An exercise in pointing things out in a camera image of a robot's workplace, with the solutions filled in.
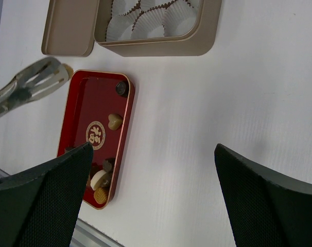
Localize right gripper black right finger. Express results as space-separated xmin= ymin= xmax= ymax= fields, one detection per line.
xmin=214 ymin=144 xmax=312 ymax=246

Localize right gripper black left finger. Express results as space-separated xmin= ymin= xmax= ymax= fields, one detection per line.
xmin=0 ymin=143 xmax=93 ymax=246

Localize metal serving tongs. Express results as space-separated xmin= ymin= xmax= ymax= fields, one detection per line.
xmin=0 ymin=57 xmax=71 ymax=118

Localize white oval chocolate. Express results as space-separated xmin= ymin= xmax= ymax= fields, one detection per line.
xmin=90 ymin=170 xmax=107 ymax=191

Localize caramel shell chocolate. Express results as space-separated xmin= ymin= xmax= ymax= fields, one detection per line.
xmin=93 ymin=187 xmax=109 ymax=204

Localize cream heart chocolate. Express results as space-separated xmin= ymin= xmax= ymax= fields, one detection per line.
xmin=108 ymin=113 xmax=123 ymax=131

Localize dark round chocolate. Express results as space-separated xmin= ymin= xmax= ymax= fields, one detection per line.
xmin=115 ymin=81 xmax=129 ymax=97

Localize red rectangular tray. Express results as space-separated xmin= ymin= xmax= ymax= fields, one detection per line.
xmin=57 ymin=70 xmax=135 ymax=210

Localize gold tin lid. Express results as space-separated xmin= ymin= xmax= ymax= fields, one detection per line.
xmin=41 ymin=0 xmax=99 ymax=57

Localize gold square tin box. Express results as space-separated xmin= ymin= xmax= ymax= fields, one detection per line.
xmin=94 ymin=1 xmax=222 ymax=57

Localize aluminium front rail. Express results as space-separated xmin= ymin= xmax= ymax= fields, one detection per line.
xmin=70 ymin=218 xmax=123 ymax=247

